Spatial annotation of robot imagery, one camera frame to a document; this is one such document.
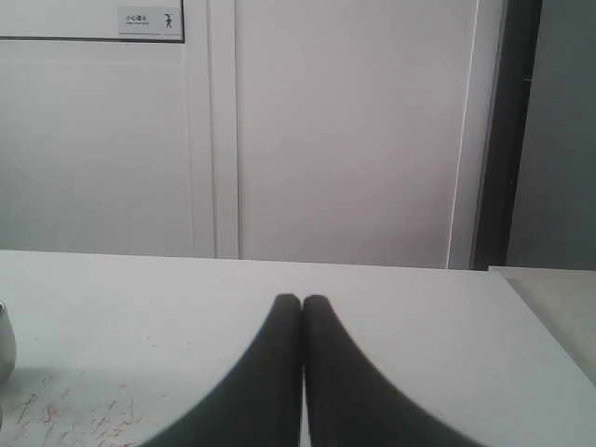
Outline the white wall sign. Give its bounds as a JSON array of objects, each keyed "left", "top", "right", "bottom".
[{"left": 117, "top": 7, "right": 183, "bottom": 37}]

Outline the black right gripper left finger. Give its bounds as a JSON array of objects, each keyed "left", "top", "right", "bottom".
[{"left": 144, "top": 293, "right": 302, "bottom": 446}]

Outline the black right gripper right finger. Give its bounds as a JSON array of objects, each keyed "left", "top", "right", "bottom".
[{"left": 303, "top": 295, "right": 468, "bottom": 446}]

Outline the white cabinet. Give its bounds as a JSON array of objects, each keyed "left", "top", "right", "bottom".
[{"left": 1, "top": 1, "right": 508, "bottom": 269}]

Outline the small steel cup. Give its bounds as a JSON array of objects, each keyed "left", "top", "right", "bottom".
[{"left": 0, "top": 303, "right": 17, "bottom": 384}]

